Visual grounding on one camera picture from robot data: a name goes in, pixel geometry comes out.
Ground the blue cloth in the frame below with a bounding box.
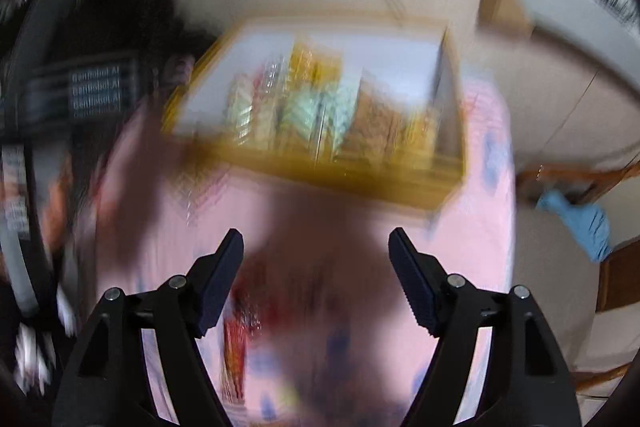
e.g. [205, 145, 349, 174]
[536, 190, 612, 263]

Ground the cardboard piece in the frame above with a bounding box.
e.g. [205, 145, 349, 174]
[477, 0, 535, 39]

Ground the dark carved wooden furniture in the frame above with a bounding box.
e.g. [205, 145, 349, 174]
[1, 0, 217, 416]

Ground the pink patterned tablecloth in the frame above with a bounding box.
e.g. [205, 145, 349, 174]
[93, 79, 515, 426]

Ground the person's left hand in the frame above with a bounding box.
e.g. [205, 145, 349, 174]
[38, 165, 74, 257]

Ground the yellow cardboard box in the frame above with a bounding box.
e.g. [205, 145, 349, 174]
[163, 14, 466, 210]

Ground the red snack packet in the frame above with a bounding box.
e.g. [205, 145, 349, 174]
[221, 260, 279, 404]

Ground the wooden chair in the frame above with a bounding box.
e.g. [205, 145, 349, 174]
[512, 165, 639, 374]

